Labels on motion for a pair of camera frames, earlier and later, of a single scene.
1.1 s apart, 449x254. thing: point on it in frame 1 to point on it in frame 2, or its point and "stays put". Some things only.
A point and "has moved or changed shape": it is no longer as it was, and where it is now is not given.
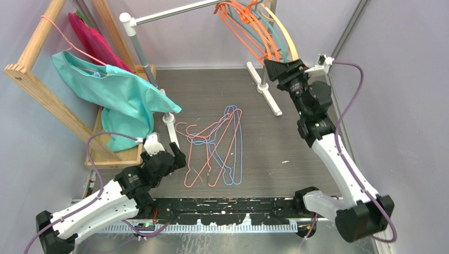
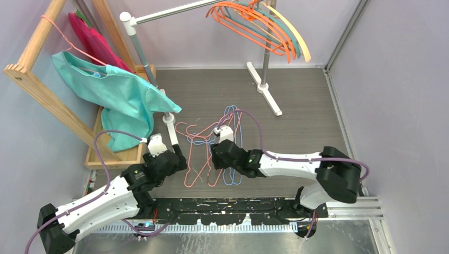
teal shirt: (128, 102) stays put
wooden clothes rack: (20, 74) stays put
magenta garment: (95, 45) stays put
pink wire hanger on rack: (70, 44) stays put
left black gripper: (180, 162) stays put
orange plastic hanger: (259, 20) has moved or changed shape
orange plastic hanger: (273, 55) has moved or changed shape
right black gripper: (280, 71) to (217, 159)
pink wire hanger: (187, 186) to (207, 144)
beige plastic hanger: (274, 14) to (307, 56)
